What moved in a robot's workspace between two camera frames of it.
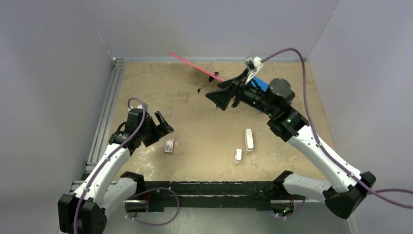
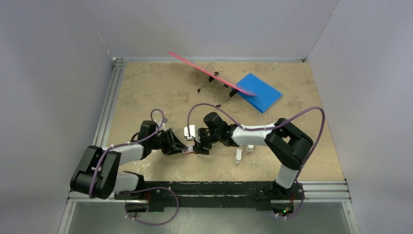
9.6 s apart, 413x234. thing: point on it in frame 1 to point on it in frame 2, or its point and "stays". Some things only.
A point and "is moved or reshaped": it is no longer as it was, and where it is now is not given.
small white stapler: [238, 155] stays
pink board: [198, 67] stays
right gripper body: [241, 92] to [207, 143]
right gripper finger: [220, 99] to [202, 133]
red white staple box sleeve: [169, 145] is moved or reshaped
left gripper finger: [159, 117] to [177, 143]
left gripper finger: [164, 128] to [177, 148]
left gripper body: [149, 132] to [163, 142]
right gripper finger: [232, 82] to [198, 149]
